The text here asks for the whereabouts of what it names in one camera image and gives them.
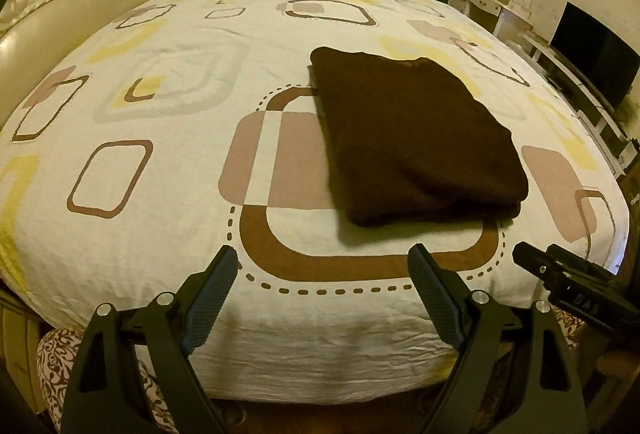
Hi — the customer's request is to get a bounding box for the brown plaid sweater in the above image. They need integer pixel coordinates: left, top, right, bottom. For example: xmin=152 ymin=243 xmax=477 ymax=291
xmin=310 ymin=47 xmax=528 ymax=227

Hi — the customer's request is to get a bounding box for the black flat television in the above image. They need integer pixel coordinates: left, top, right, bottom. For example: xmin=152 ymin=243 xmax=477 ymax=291
xmin=550 ymin=2 xmax=639 ymax=110

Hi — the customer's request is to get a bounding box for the patterned white bed sheet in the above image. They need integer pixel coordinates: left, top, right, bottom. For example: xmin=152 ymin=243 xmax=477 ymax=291
xmin=1 ymin=0 xmax=629 ymax=404

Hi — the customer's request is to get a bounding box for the white vanity dressing table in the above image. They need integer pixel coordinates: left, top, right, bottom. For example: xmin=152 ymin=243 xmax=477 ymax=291
xmin=448 ymin=0 xmax=533 ymax=42

